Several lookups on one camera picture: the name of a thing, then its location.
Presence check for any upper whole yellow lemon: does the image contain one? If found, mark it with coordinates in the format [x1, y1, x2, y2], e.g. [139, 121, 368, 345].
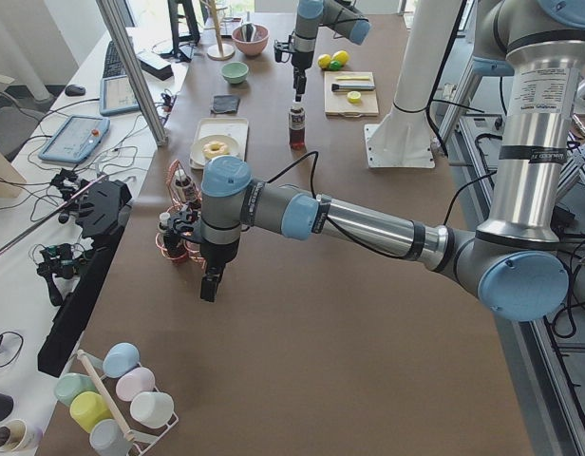
[317, 54, 332, 69]

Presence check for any blue teach pendant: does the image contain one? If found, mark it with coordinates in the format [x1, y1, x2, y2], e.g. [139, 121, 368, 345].
[99, 75, 140, 117]
[38, 115, 110, 164]

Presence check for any white round plate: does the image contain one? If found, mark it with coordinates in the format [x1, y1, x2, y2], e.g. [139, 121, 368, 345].
[191, 134, 241, 166]

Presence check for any aluminium frame post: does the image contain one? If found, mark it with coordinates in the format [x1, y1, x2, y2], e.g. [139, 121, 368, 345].
[96, 0, 168, 146]

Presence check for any whole yellow lemon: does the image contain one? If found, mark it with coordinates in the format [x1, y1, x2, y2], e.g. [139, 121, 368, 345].
[317, 54, 332, 69]
[332, 50, 349, 67]

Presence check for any green lime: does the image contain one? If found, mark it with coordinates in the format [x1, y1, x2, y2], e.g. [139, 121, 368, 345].
[328, 60, 343, 71]

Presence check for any grey folded cloth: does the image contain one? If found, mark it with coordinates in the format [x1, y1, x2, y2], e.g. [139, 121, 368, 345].
[211, 94, 240, 114]

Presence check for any pink ice bowl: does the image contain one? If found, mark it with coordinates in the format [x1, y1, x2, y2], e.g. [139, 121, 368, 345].
[232, 24, 270, 57]

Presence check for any lower whole yellow lemon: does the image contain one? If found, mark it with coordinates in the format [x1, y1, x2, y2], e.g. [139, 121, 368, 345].
[332, 50, 349, 67]

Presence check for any tea bottle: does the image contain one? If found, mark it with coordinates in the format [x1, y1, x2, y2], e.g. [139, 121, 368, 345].
[174, 168, 201, 210]
[288, 102, 306, 150]
[156, 212, 188, 263]

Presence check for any glazed ring donut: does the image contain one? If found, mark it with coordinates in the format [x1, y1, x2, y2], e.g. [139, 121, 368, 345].
[202, 141, 230, 161]

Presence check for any copper wire bottle rack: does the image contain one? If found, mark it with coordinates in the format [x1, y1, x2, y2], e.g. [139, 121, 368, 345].
[155, 160, 206, 269]

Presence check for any half lemon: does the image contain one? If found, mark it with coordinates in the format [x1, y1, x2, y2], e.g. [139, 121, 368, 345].
[347, 91, 362, 105]

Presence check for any steel ice scoop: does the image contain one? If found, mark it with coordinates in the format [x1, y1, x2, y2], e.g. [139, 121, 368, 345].
[240, 12, 258, 43]

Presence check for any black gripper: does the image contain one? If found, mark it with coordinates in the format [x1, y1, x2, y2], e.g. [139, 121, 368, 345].
[274, 31, 314, 102]
[160, 204, 240, 302]

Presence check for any yellow plastic knife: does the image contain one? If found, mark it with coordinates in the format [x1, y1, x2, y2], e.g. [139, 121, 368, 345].
[335, 74, 371, 81]

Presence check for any steel muddler black tip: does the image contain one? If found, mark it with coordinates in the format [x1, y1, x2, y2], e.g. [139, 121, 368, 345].
[330, 84, 375, 92]

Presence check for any cream tray with bunny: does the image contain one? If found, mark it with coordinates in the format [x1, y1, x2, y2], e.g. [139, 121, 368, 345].
[189, 118, 249, 170]

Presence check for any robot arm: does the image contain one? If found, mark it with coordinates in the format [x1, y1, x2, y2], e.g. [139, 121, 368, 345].
[274, 0, 371, 102]
[155, 55, 572, 326]

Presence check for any cup rack with pastel cups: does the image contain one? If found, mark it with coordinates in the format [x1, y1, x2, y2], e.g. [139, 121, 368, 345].
[54, 342, 179, 455]

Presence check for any bamboo cutting board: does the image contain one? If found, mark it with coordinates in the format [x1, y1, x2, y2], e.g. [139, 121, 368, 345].
[324, 70, 379, 117]

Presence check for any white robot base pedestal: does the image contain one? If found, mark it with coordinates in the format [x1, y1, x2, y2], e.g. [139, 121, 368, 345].
[365, 0, 465, 169]

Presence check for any mint green bowl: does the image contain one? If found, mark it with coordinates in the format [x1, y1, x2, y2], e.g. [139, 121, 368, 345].
[220, 62, 249, 85]

